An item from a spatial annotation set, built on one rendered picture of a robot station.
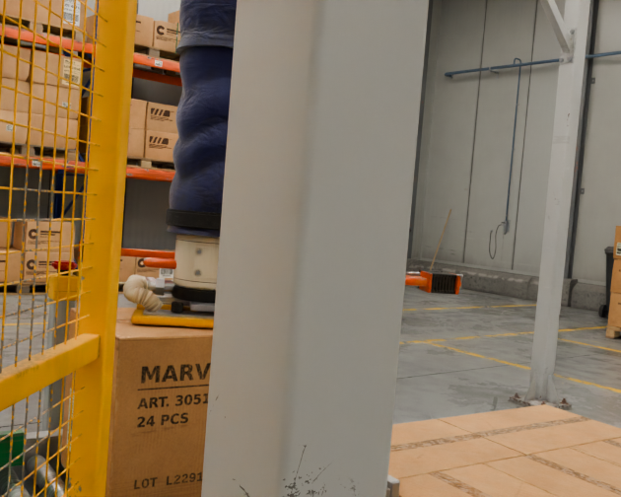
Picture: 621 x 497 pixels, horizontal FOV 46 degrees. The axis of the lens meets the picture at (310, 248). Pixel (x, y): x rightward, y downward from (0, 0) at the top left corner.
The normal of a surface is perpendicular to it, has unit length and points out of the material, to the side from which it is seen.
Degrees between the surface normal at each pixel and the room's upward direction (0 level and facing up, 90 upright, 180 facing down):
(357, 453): 90
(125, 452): 90
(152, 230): 90
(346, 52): 90
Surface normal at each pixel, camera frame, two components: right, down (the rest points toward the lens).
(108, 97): -0.07, 0.04
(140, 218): 0.63, 0.09
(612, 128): -0.77, -0.03
